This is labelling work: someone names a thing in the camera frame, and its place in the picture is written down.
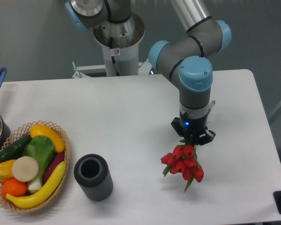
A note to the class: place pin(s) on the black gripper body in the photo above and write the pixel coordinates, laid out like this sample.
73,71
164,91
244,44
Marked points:
198,126

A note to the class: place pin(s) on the red tulip bouquet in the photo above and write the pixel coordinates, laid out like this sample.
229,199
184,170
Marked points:
183,159

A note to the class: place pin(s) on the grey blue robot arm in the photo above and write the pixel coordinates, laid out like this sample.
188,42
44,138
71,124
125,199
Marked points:
185,64

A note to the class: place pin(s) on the dark grey ribbed vase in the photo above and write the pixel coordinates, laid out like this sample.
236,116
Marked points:
93,176

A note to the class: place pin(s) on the purple sweet potato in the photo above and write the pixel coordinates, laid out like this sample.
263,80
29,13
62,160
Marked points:
58,158

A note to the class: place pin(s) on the green leafy bok choy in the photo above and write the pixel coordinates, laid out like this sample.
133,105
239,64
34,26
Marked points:
40,148

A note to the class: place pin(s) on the yellow squash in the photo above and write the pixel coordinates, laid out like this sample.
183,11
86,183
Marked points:
44,130

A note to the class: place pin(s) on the yellow banana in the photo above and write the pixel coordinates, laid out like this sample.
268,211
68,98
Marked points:
39,197

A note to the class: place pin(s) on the woven wicker basket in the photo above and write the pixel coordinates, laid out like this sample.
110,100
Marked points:
22,132

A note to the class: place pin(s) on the green cucumber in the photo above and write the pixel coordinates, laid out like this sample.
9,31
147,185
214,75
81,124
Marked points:
15,149

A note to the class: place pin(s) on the orange fruit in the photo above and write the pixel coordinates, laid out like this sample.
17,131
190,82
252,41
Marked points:
14,188

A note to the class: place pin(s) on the yellow bell pepper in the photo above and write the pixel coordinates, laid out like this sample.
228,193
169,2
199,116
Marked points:
6,170

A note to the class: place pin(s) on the white metal bracket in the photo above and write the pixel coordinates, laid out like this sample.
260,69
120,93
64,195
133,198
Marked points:
145,68

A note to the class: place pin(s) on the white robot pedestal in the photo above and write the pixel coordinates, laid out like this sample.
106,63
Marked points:
120,45

